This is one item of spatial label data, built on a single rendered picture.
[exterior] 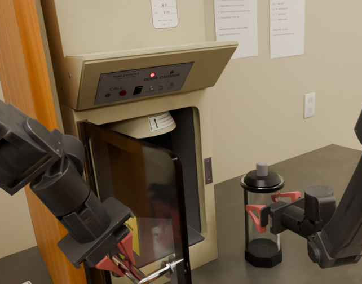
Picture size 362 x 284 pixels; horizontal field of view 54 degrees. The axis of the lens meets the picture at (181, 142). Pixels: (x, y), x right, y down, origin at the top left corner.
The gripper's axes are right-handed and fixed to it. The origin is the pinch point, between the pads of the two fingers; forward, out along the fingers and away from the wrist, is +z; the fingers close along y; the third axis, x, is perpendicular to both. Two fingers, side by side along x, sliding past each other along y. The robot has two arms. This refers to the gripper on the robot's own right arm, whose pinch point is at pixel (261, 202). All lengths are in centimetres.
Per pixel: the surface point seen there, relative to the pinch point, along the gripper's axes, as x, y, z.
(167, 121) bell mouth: -23.8, 20.0, 10.1
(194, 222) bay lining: 6.2, 13.5, 12.0
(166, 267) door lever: -10.8, 39.1, -20.9
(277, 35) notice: -39, -58, 50
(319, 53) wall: -29, -86, 50
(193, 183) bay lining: -5.6, 13.4, 11.2
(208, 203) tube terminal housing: -1.2, 11.9, 7.0
